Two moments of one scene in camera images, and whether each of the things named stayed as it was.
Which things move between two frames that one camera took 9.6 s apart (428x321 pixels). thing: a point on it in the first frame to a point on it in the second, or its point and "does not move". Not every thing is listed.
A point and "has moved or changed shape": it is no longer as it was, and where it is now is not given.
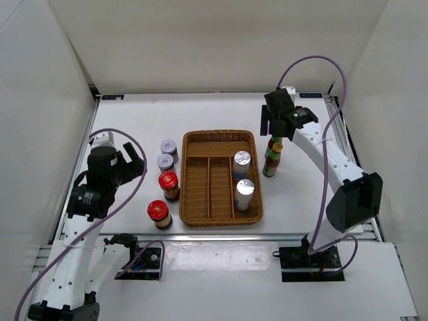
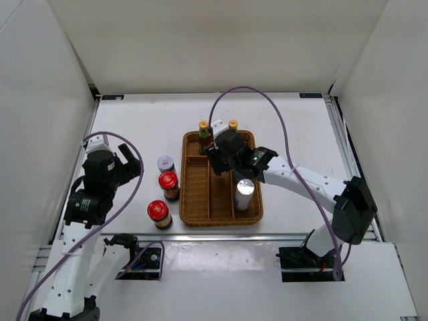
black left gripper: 133,168 does not move
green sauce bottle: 273,160 has moved or changed shape
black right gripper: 264,126 to 213,154
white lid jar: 165,163 does not move
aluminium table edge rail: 365,237 does not move
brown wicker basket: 207,188 does not move
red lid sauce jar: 168,182 does not move
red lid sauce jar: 158,210 does not move
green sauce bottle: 274,148 to 204,139
